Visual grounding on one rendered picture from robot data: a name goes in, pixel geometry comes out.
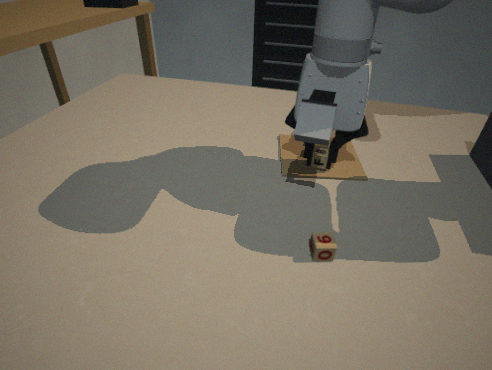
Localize tan flat mat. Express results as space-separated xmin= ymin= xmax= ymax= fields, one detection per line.
xmin=279 ymin=134 xmax=368 ymax=181

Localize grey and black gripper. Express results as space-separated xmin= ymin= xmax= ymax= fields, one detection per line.
xmin=285 ymin=53 xmax=372 ymax=170

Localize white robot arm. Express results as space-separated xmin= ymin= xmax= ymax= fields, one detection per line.
xmin=294 ymin=0 xmax=453 ymax=146

